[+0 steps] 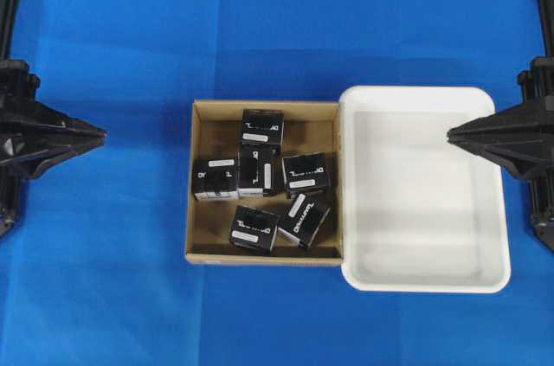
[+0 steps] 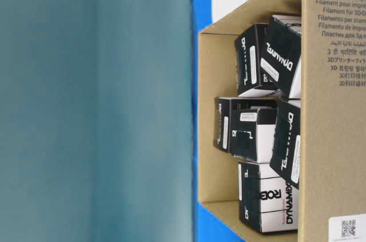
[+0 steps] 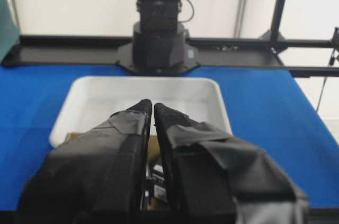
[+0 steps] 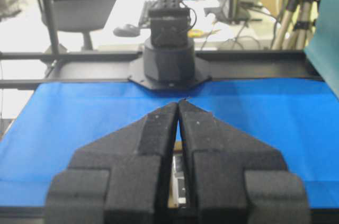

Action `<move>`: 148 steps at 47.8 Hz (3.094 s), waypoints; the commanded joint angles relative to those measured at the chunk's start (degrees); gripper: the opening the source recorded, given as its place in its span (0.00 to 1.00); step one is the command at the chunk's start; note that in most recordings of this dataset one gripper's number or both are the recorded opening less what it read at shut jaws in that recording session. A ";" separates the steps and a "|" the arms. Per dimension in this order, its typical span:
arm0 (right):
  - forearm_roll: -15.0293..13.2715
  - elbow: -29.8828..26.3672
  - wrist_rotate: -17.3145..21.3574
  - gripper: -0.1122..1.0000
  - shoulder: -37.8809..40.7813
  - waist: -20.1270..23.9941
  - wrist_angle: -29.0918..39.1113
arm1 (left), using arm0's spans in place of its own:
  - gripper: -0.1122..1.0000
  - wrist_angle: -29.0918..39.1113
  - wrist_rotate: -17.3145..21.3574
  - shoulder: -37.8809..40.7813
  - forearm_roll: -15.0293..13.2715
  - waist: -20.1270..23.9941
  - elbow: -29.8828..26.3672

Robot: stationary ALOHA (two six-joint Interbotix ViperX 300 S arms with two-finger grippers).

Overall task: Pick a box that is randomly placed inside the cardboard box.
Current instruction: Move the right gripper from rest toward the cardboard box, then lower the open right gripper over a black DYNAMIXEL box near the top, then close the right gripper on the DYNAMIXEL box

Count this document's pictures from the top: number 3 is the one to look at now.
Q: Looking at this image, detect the teal backdrop panel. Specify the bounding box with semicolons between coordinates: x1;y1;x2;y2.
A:
0;0;20;62

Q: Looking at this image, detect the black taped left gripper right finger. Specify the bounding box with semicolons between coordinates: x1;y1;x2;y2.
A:
154;103;309;223

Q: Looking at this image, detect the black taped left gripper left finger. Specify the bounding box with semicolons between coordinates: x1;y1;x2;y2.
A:
20;99;152;223

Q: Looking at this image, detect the black aluminium frame rail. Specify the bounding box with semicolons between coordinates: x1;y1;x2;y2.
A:
2;0;338;77

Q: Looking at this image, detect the black white Dynamixel box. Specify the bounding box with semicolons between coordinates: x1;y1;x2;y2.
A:
151;164;168;203

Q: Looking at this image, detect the white plastic tray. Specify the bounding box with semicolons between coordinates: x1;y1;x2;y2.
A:
49;76;232;147

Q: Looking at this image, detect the blue table mat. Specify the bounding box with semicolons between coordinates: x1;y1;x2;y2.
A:
1;66;338;211

